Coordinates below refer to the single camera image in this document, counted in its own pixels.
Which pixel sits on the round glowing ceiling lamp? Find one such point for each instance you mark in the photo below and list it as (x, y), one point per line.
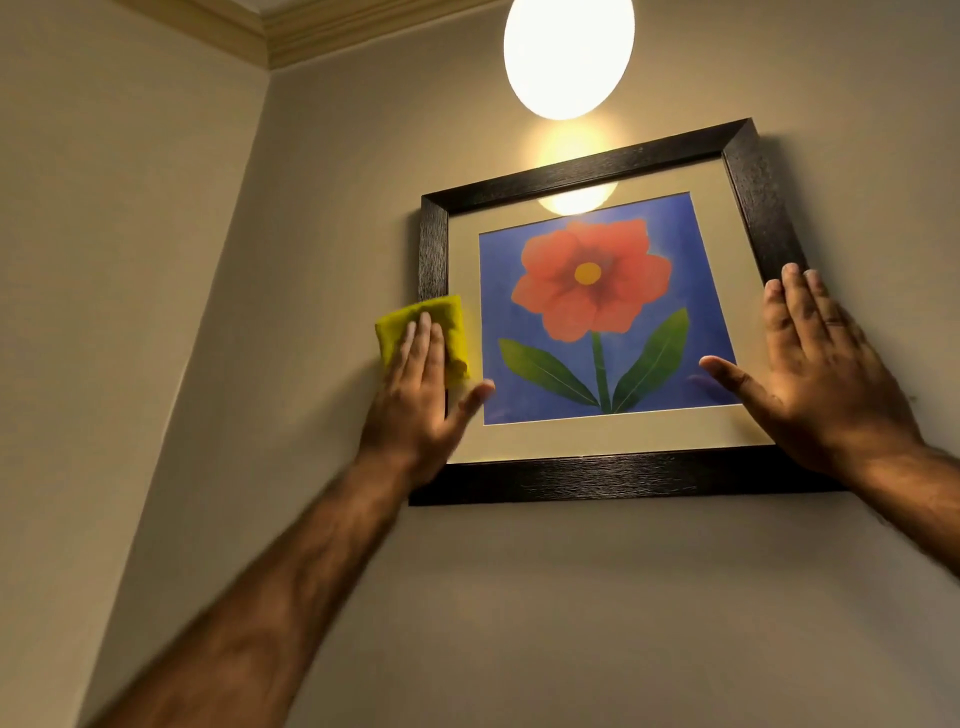
(568, 52)

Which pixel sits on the person's left forearm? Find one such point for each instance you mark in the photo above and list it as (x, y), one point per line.
(255, 622)

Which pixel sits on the black framed flower picture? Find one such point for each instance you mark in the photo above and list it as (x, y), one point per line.
(592, 315)

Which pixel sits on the yellow cloth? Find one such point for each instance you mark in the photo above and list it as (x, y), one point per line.
(427, 330)

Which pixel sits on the person's right hand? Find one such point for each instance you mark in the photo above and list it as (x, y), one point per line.
(825, 382)

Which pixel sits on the person's left hand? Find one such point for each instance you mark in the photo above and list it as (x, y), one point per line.
(416, 409)

